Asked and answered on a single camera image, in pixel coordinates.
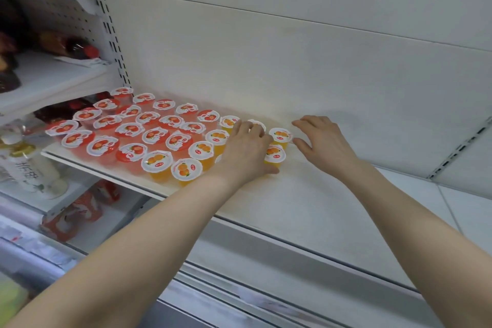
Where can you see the person's right hand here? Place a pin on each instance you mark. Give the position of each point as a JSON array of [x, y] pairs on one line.
[[330, 151]]

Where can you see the person's left hand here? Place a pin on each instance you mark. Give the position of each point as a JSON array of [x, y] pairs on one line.
[[242, 154]]

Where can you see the person's left thumb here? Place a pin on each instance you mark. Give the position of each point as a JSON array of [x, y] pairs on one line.
[[271, 171]]

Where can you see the person's right thumb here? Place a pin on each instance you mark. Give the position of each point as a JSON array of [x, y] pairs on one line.
[[305, 149]]

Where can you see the orange jelly cup white lid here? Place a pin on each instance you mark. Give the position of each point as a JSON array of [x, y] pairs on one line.
[[276, 154]]

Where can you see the person's right forearm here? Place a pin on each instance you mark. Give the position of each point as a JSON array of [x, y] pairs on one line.
[[419, 251]]

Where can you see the person's left forearm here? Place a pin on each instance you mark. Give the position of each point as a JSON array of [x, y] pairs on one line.
[[130, 254]]

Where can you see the white metal shelf board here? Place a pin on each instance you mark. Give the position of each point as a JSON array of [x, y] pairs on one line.
[[307, 216]]

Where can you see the rows of orange jelly cups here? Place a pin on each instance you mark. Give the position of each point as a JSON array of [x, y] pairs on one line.
[[192, 164]]

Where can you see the white slotted shelf upright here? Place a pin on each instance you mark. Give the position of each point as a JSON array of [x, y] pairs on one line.
[[459, 151], [114, 39]]

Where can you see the rows of red jelly cups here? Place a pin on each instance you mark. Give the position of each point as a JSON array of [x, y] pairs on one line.
[[115, 129]]

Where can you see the white lower shelf board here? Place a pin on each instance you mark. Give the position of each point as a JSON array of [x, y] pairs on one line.
[[103, 224]]

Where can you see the red and white snack packets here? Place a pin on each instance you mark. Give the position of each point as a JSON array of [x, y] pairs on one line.
[[77, 212]]

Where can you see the dark bottle with red cap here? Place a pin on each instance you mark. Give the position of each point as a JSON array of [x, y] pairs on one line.
[[75, 47]]

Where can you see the white shelf with pegboard back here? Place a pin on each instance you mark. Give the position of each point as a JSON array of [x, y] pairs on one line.
[[50, 78]]

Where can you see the white drink bottle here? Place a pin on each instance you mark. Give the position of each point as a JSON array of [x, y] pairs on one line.
[[30, 166]]

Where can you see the green packet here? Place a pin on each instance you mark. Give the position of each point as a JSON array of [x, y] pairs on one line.
[[11, 299]]

